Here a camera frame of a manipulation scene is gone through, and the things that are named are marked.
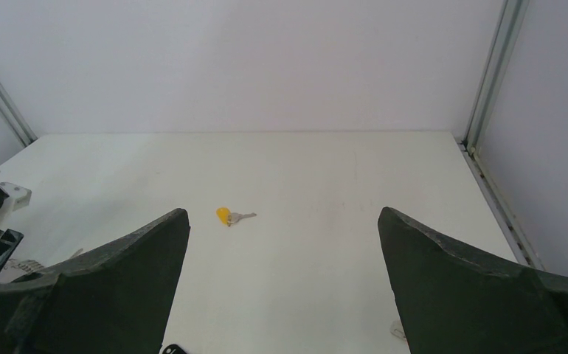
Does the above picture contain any aluminium frame post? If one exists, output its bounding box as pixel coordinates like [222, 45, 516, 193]
[462, 0, 530, 156]
[0, 41, 38, 148]

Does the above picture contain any right aluminium table rail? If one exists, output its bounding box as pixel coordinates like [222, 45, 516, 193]
[457, 141, 545, 271]

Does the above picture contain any black tagged key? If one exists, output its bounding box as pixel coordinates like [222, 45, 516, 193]
[161, 344, 187, 354]

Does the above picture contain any yellow tagged key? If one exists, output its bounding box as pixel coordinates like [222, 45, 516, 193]
[215, 207, 257, 227]

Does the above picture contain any right aluminium frame post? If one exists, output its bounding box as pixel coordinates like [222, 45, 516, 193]
[462, 0, 530, 156]

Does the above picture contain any left aluminium frame post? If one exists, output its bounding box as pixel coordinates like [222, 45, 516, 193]
[0, 41, 38, 148]

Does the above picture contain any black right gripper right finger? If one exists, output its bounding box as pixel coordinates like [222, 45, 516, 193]
[378, 207, 568, 353]

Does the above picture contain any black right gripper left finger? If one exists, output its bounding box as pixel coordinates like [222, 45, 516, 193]
[0, 208, 190, 353]

